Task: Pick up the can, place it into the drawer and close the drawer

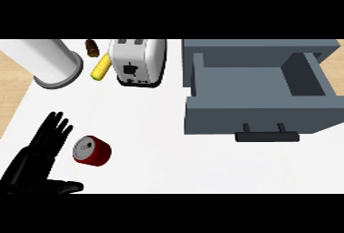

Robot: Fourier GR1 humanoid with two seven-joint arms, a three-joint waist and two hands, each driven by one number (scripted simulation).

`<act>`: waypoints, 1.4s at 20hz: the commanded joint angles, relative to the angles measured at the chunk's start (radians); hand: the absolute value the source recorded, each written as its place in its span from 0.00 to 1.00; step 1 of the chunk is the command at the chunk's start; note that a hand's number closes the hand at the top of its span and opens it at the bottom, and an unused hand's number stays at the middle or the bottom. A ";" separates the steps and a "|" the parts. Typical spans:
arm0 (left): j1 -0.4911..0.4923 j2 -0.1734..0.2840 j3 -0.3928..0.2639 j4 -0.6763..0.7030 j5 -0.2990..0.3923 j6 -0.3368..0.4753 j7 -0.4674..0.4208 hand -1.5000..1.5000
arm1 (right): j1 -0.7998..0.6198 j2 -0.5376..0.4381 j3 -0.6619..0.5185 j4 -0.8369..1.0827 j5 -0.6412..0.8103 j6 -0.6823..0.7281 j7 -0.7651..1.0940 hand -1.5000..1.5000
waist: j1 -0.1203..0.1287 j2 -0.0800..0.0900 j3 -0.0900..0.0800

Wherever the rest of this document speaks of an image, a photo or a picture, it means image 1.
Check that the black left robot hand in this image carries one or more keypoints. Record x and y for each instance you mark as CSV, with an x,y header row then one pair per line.
x,y
35,160

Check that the red can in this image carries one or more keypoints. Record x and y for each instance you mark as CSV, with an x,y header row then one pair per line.
x,y
91,151

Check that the grey drawer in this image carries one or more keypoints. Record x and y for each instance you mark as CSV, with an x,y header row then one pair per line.
x,y
260,103

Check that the white cylinder with grey rim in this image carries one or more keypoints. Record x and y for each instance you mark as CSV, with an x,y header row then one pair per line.
x,y
41,60

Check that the yellow corn cob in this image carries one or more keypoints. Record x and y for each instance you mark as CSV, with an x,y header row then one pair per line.
x,y
100,67

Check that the brown oblong item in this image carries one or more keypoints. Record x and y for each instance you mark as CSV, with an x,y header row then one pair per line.
x,y
91,48

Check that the white toaster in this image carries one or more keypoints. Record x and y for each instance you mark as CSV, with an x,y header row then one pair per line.
x,y
136,62

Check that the grey cabinet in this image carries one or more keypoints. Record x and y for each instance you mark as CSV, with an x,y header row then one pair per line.
x,y
260,50

